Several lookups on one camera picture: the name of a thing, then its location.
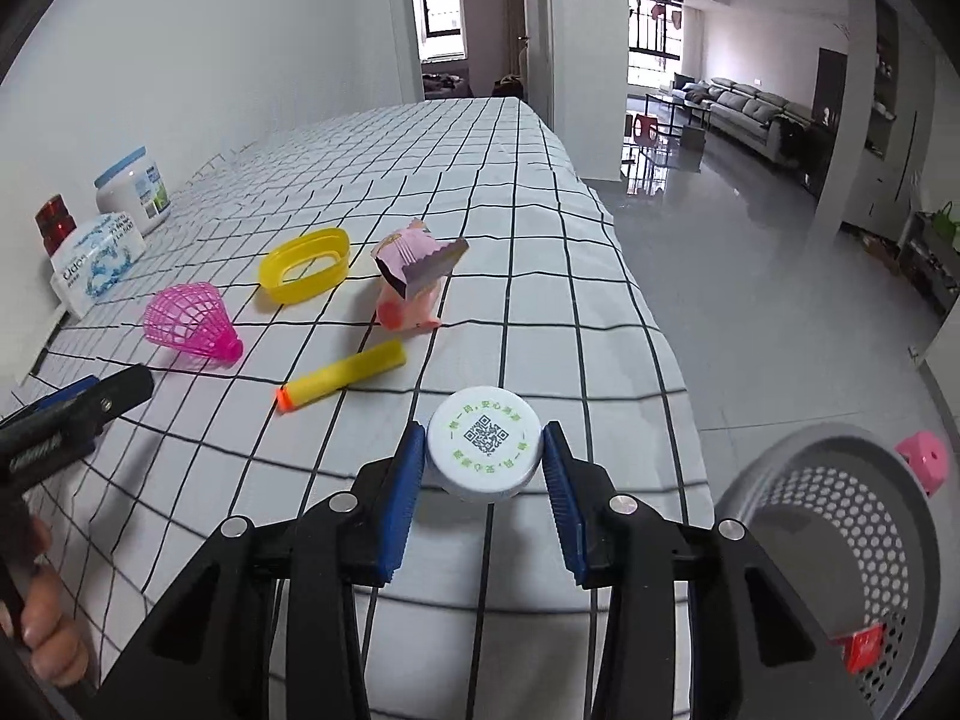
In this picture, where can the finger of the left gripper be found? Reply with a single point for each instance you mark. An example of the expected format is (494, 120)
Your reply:
(43, 444)
(59, 396)

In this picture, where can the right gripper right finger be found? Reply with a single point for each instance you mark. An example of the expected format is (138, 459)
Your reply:
(756, 650)

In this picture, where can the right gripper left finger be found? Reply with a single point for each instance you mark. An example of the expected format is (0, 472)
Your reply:
(204, 649)

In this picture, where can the red toothpaste box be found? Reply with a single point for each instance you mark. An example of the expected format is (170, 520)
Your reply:
(861, 650)

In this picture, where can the pink plastic shuttlecock toy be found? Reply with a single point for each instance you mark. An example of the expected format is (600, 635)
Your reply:
(191, 318)

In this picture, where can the yellow plastic ring lid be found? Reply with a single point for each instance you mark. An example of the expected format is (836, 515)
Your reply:
(305, 267)

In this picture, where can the yellow foam dart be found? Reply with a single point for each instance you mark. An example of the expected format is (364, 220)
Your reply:
(369, 363)

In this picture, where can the pink pig toy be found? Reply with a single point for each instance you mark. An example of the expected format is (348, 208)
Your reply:
(397, 314)

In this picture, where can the pink snack wrapper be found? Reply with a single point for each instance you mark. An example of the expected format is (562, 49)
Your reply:
(410, 260)

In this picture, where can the person's left hand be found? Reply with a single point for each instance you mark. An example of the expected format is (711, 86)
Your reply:
(59, 654)

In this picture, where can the white blue tissue pack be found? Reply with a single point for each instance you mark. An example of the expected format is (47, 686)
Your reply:
(93, 259)

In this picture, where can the grey perforated laundry basket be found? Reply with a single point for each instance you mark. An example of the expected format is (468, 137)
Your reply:
(848, 524)

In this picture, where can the red thermos bottle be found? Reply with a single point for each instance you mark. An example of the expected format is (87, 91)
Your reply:
(55, 223)

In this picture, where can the white blue-lid jar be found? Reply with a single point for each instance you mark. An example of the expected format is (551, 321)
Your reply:
(134, 186)

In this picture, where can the white checkered tablecloth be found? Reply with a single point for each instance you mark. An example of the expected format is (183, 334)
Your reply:
(543, 304)

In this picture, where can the pink plastic stool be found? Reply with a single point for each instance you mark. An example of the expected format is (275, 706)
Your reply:
(928, 459)

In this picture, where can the green bag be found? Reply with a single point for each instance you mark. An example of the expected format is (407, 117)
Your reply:
(945, 226)

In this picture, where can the grey sofa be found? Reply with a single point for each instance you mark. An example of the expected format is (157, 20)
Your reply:
(766, 123)

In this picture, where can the red small stool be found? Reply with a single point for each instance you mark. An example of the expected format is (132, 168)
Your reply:
(645, 129)

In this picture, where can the glass coffee table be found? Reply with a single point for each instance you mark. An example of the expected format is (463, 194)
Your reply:
(674, 113)

